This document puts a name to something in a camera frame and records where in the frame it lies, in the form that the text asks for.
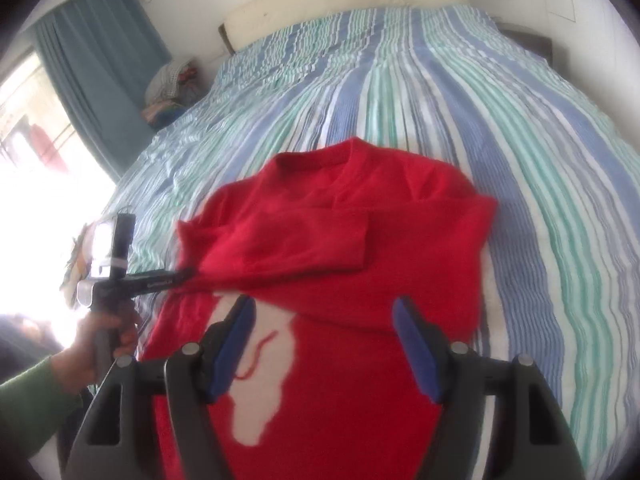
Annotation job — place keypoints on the striped bed sheet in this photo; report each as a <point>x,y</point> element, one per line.
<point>450,120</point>

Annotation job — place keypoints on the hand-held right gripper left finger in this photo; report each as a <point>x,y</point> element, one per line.
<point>231,347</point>

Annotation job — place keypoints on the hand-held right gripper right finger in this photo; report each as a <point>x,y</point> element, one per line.
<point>417,347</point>

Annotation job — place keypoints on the teal curtain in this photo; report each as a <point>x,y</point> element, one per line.
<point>100,70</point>

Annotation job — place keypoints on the cream headboard cushion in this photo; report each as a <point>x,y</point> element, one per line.
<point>350,2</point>

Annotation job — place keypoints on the person's left forearm green sleeve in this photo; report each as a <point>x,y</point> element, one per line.
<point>30,407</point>

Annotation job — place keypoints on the pile of clothes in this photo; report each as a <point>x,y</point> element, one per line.
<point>170,92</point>

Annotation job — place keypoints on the red sweater with white patch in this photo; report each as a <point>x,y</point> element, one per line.
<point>345,270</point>

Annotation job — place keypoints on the person's left hand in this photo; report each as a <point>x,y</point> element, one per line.
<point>95,345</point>

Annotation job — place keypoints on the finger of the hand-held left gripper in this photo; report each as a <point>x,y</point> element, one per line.
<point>167,278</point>

